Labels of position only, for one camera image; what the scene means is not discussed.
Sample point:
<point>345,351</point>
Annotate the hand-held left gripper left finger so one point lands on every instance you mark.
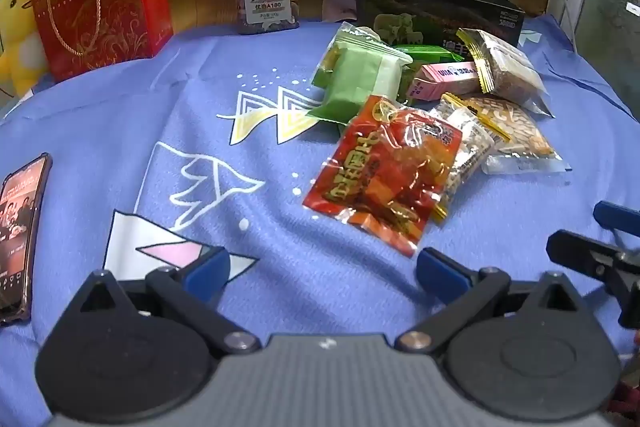
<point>207,272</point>

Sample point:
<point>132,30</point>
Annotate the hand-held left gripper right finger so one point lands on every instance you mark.
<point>440,272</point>

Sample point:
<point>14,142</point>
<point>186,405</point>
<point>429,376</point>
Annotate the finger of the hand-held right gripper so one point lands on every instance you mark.
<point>617,217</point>
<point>585,252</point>

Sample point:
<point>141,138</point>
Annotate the red snack packet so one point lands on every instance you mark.
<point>380,172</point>

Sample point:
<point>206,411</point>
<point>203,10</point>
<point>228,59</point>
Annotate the clear bean snack packet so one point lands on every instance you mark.
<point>525,132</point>

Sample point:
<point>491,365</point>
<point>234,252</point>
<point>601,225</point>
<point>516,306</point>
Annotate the clear white snack packet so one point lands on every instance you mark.
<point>470,147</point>

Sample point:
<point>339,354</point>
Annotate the clear brown biscuit packet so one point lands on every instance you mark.
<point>510,67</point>

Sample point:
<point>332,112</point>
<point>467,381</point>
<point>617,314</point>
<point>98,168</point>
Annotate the pink slim carton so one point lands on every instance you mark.
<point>445,79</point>

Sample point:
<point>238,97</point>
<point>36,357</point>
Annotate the light green pastry packet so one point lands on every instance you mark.
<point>355,77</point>

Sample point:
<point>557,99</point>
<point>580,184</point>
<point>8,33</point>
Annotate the green foil snack packet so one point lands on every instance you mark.
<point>425,54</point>

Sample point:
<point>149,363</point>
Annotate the black tin box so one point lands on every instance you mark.
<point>425,2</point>

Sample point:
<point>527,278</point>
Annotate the blue printed cloth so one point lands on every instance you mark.
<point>125,107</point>

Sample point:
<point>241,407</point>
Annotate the smartphone in clear case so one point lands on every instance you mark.
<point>20,232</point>

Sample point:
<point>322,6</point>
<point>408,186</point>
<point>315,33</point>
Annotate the frosted glass door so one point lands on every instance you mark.
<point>615,7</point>

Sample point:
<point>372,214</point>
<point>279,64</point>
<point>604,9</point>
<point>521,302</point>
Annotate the red gift box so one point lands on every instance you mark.
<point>100,7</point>

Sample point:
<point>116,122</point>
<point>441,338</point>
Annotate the yellow duck plush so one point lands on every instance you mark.
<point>15,7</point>

